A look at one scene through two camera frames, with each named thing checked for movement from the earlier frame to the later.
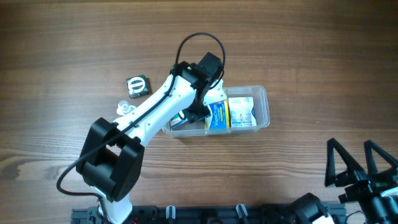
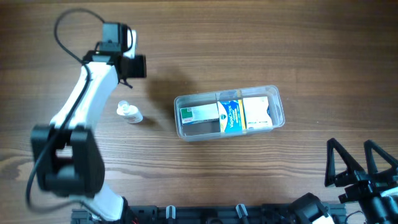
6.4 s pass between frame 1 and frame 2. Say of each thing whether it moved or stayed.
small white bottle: stayed
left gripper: moved
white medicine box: moved
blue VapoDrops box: moved
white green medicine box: moved
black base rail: stayed
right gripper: stayed
